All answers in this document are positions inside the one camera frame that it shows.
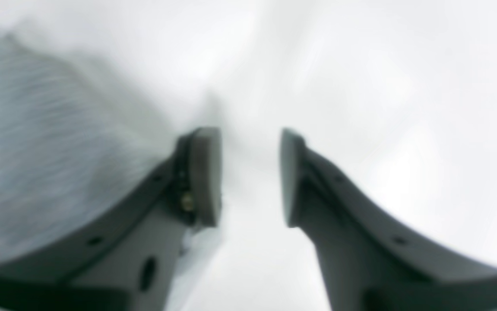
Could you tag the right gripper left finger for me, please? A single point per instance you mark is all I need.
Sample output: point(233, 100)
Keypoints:
point(125, 260)

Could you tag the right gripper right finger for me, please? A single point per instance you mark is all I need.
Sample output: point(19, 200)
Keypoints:
point(369, 260)

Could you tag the grey T-shirt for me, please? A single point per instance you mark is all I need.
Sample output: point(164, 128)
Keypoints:
point(74, 143)

